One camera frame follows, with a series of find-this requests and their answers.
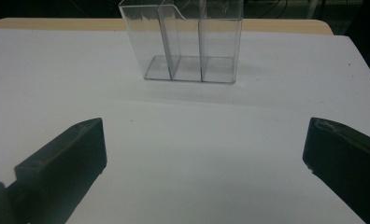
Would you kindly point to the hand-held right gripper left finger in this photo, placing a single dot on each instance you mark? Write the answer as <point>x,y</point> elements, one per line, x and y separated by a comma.
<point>61,161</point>

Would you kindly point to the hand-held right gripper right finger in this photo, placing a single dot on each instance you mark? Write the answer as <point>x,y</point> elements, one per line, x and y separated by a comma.
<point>345,155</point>

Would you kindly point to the clear plastic compartment organizer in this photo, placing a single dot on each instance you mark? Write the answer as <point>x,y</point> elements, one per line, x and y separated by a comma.
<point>186,46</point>

